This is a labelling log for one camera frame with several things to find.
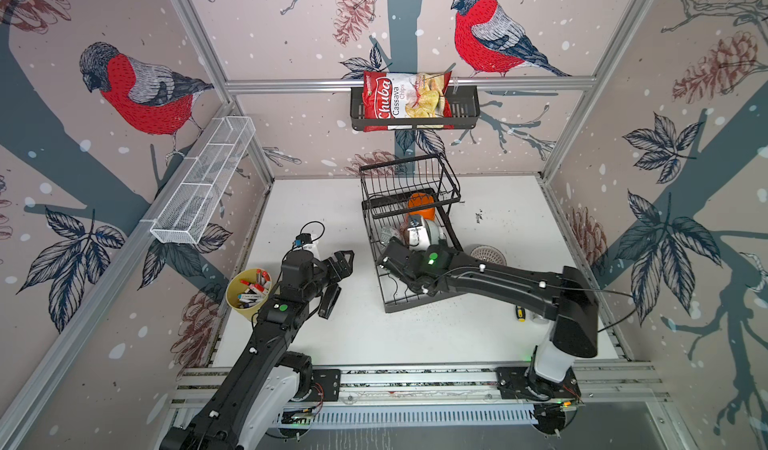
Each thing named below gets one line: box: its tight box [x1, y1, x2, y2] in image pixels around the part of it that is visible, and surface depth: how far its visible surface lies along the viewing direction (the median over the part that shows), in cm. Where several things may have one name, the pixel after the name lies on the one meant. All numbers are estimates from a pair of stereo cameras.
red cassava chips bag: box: [362, 70, 455, 132], surface depth 90 cm
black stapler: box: [318, 283, 342, 320], surface depth 87 cm
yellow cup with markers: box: [226, 268, 272, 322], surface depth 79 cm
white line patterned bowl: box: [470, 244, 507, 266], surface depth 97 cm
